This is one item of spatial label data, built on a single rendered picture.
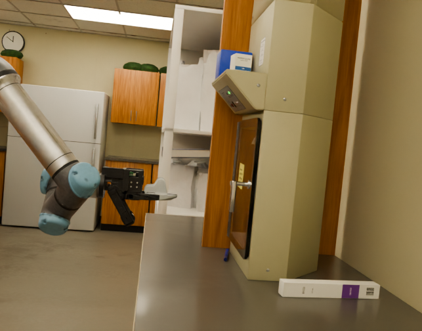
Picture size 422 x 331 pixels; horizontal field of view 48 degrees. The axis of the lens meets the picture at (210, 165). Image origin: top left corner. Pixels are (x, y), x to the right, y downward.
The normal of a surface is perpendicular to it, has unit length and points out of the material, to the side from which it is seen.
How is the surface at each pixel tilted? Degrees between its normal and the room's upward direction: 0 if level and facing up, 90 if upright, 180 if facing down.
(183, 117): 95
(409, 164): 90
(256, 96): 90
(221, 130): 90
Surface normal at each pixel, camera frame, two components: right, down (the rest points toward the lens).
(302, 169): 0.78, 0.11
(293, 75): 0.12, 0.07
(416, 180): -0.99, -0.08
